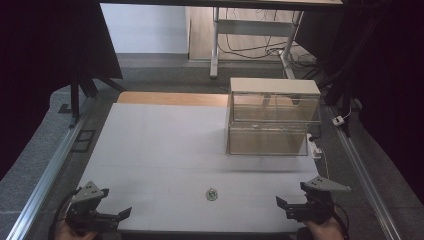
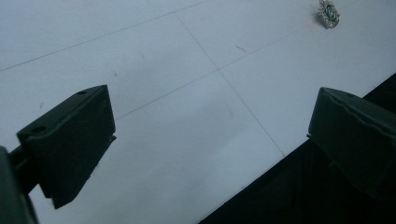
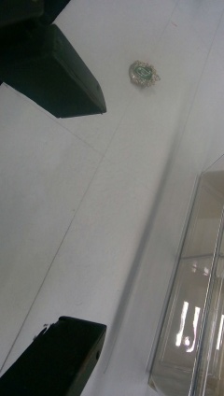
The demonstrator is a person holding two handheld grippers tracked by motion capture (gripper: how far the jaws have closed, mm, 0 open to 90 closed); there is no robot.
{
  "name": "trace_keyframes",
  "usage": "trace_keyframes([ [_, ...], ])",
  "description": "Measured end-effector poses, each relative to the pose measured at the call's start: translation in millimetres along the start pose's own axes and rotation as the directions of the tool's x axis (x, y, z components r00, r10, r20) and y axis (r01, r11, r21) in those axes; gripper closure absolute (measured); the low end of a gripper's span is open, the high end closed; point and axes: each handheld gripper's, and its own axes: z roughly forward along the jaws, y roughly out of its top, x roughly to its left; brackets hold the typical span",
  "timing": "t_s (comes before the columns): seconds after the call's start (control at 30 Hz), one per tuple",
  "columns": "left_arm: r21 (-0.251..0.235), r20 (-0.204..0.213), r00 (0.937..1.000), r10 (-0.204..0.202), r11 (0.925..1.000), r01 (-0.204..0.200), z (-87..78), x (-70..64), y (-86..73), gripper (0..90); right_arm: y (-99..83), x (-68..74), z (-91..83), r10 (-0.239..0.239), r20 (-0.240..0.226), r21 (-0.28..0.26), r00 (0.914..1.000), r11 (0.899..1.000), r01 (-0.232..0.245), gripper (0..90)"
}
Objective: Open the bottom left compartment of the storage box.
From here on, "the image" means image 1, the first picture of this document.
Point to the white metal desk frame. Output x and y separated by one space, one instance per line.
215 40

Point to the black curtain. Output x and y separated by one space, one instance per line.
390 83
40 66

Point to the white table mat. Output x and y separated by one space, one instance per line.
150 150

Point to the white power strip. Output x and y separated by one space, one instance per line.
314 145

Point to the black rectangular floor frame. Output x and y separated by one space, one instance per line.
83 140

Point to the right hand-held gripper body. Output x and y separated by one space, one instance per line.
316 206

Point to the aluminium rail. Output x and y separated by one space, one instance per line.
363 180
50 173

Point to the clear drawer cabinet white top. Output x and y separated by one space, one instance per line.
270 110

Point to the black metal stand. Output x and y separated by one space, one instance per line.
75 96
343 96

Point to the person's left hand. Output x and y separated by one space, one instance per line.
68 234

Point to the small white adapter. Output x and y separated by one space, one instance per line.
338 120

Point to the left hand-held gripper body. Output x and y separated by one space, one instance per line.
87 195

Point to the person's right hand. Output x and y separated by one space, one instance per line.
325 231

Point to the small green round ornament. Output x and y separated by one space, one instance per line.
211 194

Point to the white metal table frame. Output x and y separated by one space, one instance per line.
253 50

